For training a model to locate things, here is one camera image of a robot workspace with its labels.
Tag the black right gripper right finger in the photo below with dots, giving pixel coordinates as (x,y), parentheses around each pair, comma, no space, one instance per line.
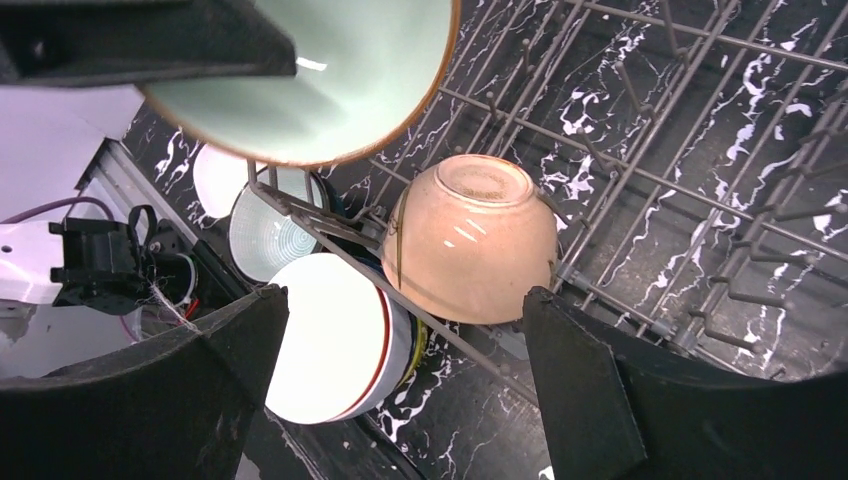
(617,407)

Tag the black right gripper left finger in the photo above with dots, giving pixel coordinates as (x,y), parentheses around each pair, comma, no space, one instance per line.
(176,406)

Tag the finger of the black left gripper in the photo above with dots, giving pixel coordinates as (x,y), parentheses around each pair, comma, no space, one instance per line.
(84,44)

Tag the orange rimmed white bowl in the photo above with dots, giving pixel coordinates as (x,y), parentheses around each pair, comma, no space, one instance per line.
(335,340)

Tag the beige floral bowl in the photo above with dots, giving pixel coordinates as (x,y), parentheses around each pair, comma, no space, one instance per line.
(469,238)

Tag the celadon green bowl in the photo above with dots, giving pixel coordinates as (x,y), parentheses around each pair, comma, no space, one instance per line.
(365,72)

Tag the white bowl blue band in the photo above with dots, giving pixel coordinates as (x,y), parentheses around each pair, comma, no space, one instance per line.
(400,350)

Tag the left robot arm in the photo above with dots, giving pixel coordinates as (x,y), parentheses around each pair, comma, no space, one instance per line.
(103,264)

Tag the green bowl dark exterior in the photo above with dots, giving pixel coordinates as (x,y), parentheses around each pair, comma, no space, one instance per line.
(261,240)

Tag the yellow bowl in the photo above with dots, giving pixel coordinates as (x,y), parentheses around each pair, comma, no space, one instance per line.
(419,347)

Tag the grey wire dish rack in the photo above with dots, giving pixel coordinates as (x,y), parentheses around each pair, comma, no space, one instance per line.
(702,138)

